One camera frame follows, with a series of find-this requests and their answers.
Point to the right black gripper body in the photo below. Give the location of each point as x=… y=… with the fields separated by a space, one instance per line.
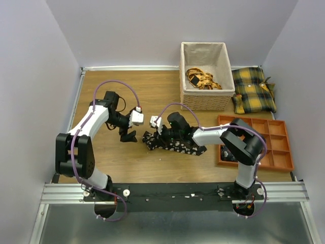
x=169 y=134

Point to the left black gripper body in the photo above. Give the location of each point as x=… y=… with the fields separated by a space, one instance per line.
x=120 y=121

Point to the black floral tie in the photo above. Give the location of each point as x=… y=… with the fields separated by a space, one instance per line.
x=152 y=142

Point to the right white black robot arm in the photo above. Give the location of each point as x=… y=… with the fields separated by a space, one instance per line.
x=243 y=142

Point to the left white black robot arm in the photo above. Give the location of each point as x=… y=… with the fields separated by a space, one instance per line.
x=74 y=155

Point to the rolled dark floral tie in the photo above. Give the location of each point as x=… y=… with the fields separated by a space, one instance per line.
x=226 y=155

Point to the orange patterned tie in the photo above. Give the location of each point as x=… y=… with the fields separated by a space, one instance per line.
x=201 y=80

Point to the wicker basket with liner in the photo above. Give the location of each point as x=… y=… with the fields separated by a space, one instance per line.
x=211 y=57

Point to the yellow plaid shirt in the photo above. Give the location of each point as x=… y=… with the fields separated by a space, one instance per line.
x=253 y=92

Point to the orange compartment tray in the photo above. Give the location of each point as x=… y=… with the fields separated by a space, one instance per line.
x=278 y=156

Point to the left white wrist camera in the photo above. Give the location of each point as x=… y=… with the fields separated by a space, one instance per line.
x=136 y=117

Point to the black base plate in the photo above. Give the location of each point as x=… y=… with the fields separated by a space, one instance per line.
x=172 y=197

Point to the aluminium frame rail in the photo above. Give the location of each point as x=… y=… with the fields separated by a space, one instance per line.
x=294 y=191

